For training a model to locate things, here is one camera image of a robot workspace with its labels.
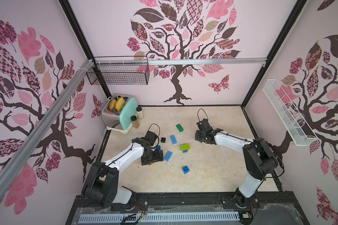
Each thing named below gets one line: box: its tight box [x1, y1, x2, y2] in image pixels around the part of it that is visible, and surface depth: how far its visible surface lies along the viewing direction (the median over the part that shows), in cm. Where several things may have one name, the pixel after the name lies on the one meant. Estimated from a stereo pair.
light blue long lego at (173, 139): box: [169, 135, 178, 145], surface depth 100 cm
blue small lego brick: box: [182, 165, 190, 175], surface depth 85 cm
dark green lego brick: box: [176, 123, 184, 133], surface depth 106 cm
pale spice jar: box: [136, 106, 144, 120], surface depth 109 cm
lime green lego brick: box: [180, 143, 191, 151], surface depth 92 cm
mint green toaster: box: [101, 93, 139, 135], surface depth 98 cm
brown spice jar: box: [130, 115, 140, 129], surface depth 105 cm
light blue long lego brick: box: [163, 150, 173, 162], surface depth 92 cm
